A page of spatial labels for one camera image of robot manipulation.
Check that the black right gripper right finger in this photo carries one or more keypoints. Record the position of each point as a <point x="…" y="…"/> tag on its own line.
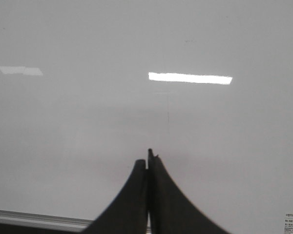
<point x="171" y="212"/>

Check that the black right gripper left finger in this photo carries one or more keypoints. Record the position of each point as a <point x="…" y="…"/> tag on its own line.
<point x="127" y="213"/>

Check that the white whiteboard with aluminium frame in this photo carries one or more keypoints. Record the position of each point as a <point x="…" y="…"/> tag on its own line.
<point x="88" y="86"/>

